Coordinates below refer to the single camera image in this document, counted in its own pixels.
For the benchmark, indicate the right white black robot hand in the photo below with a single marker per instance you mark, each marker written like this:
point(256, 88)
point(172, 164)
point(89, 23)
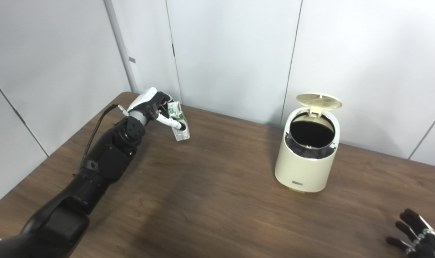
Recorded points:
point(425, 240)

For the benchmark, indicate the cream-colored bin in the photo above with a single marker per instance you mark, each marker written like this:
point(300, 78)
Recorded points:
point(303, 168)

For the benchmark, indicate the green white milk carton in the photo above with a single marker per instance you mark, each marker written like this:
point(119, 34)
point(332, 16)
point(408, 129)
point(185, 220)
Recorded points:
point(181, 135)

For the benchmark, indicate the cream round bin lid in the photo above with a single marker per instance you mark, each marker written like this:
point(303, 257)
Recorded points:
point(319, 101)

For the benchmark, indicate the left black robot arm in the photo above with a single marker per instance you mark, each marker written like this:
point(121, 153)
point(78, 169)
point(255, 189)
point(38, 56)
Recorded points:
point(92, 175)

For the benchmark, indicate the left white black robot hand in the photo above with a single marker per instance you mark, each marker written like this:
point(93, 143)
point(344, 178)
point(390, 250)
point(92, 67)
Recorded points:
point(146, 102)

